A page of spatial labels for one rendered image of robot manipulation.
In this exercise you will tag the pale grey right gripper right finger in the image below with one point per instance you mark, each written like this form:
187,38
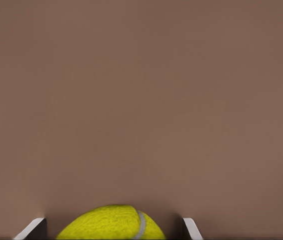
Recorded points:
191,229

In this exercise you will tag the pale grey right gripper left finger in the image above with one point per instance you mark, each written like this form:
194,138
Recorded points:
35,230

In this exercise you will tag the yellow tennis ball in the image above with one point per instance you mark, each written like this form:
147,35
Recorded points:
111,223

